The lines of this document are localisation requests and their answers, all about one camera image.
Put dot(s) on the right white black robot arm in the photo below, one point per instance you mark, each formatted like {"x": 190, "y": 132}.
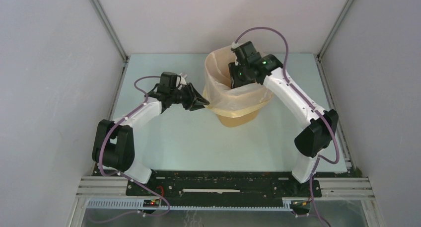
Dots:
{"x": 318, "y": 124}

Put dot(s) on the translucent white yellow trash bag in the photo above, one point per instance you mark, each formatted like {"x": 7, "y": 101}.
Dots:
{"x": 224, "y": 100}

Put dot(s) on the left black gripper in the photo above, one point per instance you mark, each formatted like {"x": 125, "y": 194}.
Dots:
{"x": 193, "y": 95}

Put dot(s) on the orange plastic trash bin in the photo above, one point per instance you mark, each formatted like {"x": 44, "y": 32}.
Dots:
{"x": 237, "y": 121}

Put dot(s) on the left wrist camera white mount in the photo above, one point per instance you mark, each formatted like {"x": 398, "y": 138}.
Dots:
{"x": 181, "y": 80}

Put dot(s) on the left aluminium corner post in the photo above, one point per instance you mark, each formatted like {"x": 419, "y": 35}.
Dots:
{"x": 103, "y": 17}

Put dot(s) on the white slotted cable duct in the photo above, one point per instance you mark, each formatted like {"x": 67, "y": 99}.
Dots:
{"x": 149, "y": 204}

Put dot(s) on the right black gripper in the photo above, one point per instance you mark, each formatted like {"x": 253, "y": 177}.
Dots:
{"x": 234, "y": 81}

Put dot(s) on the aluminium corner post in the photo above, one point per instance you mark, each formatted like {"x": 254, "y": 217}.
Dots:
{"x": 336, "y": 26}
{"x": 103, "y": 17}

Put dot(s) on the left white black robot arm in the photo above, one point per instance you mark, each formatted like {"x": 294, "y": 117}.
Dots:
{"x": 114, "y": 144}

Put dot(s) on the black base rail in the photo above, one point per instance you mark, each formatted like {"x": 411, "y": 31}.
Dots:
{"x": 230, "y": 188}

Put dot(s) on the right aluminium corner post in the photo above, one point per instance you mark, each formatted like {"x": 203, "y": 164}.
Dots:
{"x": 336, "y": 26}

